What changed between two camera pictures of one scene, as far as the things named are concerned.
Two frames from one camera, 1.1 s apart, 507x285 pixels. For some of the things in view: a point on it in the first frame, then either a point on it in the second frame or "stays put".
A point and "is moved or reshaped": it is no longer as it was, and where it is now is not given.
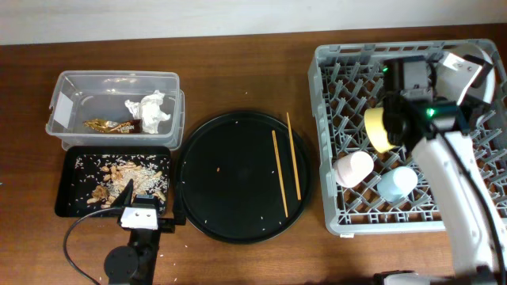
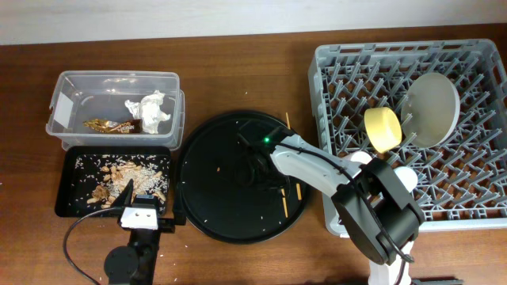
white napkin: [149, 112] stays put
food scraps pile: [100, 178] stays put
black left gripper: [179, 215] stays put
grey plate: [475, 51] is moved or reshaped
